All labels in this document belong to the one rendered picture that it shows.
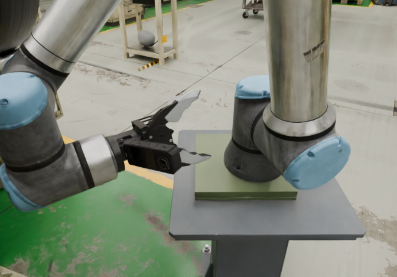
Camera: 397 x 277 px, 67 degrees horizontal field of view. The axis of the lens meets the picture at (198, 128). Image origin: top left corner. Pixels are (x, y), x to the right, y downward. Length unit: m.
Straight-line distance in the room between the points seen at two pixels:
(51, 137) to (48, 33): 0.18
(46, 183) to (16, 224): 1.32
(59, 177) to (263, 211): 0.54
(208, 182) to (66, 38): 0.53
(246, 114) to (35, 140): 0.50
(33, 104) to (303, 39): 0.42
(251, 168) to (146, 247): 0.82
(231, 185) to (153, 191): 0.98
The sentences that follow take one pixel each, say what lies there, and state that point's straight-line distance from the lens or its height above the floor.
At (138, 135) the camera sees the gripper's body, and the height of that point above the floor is 0.89.
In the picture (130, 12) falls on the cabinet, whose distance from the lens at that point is 6.04.
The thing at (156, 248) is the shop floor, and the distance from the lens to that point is 1.53.
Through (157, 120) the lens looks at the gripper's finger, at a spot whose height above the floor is 0.93.
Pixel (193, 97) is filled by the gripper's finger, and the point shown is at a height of 0.96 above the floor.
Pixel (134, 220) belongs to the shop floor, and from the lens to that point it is 1.66.
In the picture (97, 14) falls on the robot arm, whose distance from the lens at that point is 0.56.
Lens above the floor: 1.21
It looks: 31 degrees down
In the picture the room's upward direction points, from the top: straight up
